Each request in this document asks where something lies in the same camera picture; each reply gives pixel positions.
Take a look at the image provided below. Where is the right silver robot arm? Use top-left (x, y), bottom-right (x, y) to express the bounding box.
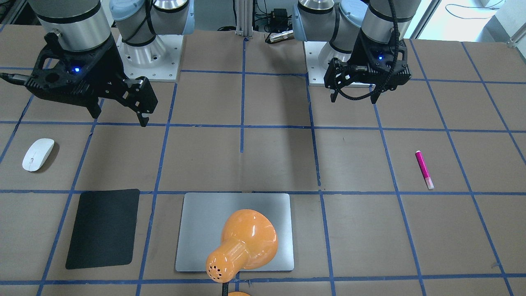
top-left (2, 0), bottom-right (195, 127)

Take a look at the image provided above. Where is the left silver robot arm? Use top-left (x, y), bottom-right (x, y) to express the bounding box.
top-left (292, 0), bottom-right (420, 104)

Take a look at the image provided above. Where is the pink marker pen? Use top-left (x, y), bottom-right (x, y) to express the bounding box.
top-left (415, 150), bottom-right (434, 190)

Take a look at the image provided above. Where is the orange desk lamp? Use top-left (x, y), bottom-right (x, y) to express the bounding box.
top-left (205, 209), bottom-right (279, 296)

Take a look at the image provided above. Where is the white computer mouse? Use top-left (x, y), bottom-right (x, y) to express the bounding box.
top-left (21, 138), bottom-right (55, 172)

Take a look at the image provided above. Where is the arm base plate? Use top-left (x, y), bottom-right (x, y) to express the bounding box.
top-left (117, 35), bottom-right (184, 82)
top-left (304, 42), bottom-right (351, 86)

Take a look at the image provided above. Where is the aluminium frame post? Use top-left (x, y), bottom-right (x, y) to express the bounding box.
top-left (234, 0), bottom-right (254, 39)

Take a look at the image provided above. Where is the black mousepad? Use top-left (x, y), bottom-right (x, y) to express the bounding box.
top-left (65, 189), bottom-right (140, 270)

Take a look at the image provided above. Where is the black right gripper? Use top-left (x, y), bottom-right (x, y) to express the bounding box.
top-left (24, 32), bottom-right (158, 127)

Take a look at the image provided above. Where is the silver laptop notebook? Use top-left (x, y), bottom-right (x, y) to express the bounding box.
top-left (175, 192), bottom-right (295, 272)

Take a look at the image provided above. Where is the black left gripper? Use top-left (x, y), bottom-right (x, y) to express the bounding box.
top-left (324, 30), bottom-right (412, 104)

